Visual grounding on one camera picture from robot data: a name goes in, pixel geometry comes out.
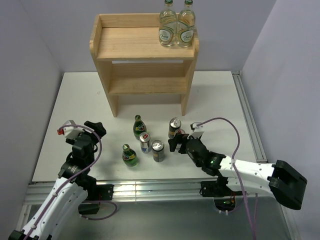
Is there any wooden shelf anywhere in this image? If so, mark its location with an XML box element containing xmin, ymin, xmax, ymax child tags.
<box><xmin>89</xmin><ymin>13</ymin><xmax>200</xmax><ymax>117</ymax></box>

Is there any aluminium rail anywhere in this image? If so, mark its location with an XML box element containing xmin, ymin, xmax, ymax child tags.
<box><xmin>231</xmin><ymin>71</ymin><xmax>268</xmax><ymax>163</ymax></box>
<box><xmin>23</xmin><ymin>178</ymin><xmax>287</xmax><ymax>206</ymax></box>

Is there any clear glass bottle left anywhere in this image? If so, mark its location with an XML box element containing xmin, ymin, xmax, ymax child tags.
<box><xmin>158</xmin><ymin>0</ymin><xmax>177</xmax><ymax>47</ymax></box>

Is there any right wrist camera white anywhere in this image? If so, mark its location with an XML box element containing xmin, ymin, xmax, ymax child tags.
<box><xmin>187</xmin><ymin>122</ymin><xmax>204</xmax><ymax>139</ymax></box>

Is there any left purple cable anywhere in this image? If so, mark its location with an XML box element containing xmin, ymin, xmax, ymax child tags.
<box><xmin>22</xmin><ymin>124</ymin><xmax>118</xmax><ymax>240</ymax></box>

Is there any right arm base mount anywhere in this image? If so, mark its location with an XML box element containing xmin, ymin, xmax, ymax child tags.
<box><xmin>199</xmin><ymin>180</ymin><xmax>243</xmax><ymax>212</ymax></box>

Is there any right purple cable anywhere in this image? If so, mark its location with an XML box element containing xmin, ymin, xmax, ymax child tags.
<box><xmin>198</xmin><ymin>117</ymin><xmax>260</xmax><ymax>240</ymax></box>

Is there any black can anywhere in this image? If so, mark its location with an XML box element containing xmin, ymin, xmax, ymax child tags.
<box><xmin>151</xmin><ymin>140</ymin><xmax>165</xmax><ymax>163</ymax></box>
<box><xmin>168</xmin><ymin>117</ymin><xmax>182</xmax><ymax>139</ymax></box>

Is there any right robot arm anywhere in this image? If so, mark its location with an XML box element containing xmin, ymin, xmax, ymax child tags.
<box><xmin>168</xmin><ymin>134</ymin><xmax>308</xmax><ymax>210</ymax></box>

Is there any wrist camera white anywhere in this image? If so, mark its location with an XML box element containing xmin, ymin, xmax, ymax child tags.
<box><xmin>187</xmin><ymin>122</ymin><xmax>204</xmax><ymax>139</ymax></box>
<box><xmin>57</xmin><ymin>120</ymin><xmax>84</xmax><ymax>140</ymax></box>

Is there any aluminium rail front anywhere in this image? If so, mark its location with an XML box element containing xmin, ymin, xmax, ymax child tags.
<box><xmin>23</xmin><ymin>178</ymin><xmax>287</xmax><ymax>206</ymax></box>

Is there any clear glass bottle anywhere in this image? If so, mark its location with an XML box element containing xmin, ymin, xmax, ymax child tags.
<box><xmin>176</xmin><ymin>0</ymin><xmax>196</xmax><ymax>48</ymax></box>
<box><xmin>158</xmin><ymin>0</ymin><xmax>177</xmax><ymax>47</ymax></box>

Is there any green glass bottle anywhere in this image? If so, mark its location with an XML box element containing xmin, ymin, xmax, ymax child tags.
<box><xmin>133</xmin><ymin>114</ymin><xmax>147</xmax><ymax>140</ymax></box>
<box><xmin>122</xmin><ymin>144</ymin><xmax>138</xmax><ymax>167</ymax></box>

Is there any purple cable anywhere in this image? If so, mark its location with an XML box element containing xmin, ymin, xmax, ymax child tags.
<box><xmin>198</xmin><ymin>117</ymin><xmax>260</xmax><ymax>240</ymax></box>
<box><xmin>22</xmin><ymin>124</ymin><xmax>118</xmax><ymax>240</ymax></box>

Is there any green glass bottle back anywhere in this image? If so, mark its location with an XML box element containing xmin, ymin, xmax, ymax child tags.
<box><xmin>133</xmin><ymin>114</ymin><xmax>147</xmax><ymax>140</ymax></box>

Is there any black can front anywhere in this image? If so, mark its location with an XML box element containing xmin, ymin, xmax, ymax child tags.
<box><xmin>151</xmin><ymin>140</ymin><xmax>165</xmax><ymax>163</ymax></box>

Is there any blue silver can red top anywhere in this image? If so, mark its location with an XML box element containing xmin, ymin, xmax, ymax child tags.
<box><xmin>174</xmin><ymin>128</ymin><xmax>186</xmax><ymax>151</ymax></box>

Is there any green glass bottle front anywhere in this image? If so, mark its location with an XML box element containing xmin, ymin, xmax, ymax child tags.
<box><xmin>122</xmin><ymin>144</ymin><xmax>138</xmax><ymax>167</ymax></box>

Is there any blue silver energy can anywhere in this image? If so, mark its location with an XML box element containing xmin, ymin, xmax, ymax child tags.
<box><xmin>139</xmin><ymin>132</ymin><xmax>151</xmax><ymax>153</ymax></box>

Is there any black can back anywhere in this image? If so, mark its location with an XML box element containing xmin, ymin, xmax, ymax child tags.
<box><xmin>168</xmin><ymin>117</ymin><xmax>182</xmax><ymax>139</ymax></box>

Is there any clear glass bottle right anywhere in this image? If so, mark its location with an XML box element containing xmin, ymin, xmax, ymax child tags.
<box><xmin>176</xmin><ymin>0</ymin><xmax>196</xmax><ymax>48</ymax></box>

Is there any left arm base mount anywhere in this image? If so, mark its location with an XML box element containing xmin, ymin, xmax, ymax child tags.
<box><xmin>78</xmin><ymin>184</ymin><xmax>114</xmax><ymax>216</ymax></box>

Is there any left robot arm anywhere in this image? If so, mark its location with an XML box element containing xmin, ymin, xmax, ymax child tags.
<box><xmin>9</xmin><ymin>120</ymin><xmax>107</xmax><ymax>240</ymax></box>

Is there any aluminium rail right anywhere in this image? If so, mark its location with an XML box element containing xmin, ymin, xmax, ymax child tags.
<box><xmin>231</xmin><ymin>71</ymin><xmax>268</xmax><ymax>163</ymax></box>

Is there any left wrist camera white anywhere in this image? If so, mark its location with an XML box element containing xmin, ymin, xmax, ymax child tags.
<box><xmin>57</xmin><ymin>120</ymin><xmax>84</xmax><ymax>140</ymax></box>

